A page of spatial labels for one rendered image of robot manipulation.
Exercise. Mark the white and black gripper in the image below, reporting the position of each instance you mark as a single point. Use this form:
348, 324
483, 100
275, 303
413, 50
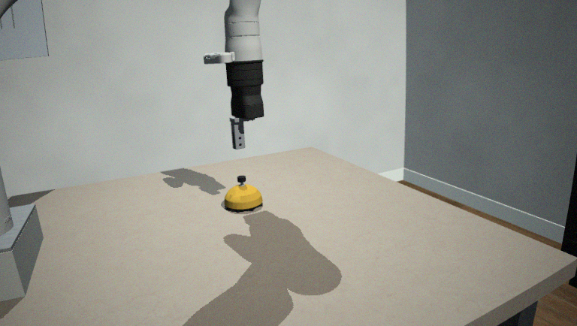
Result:
243, 59

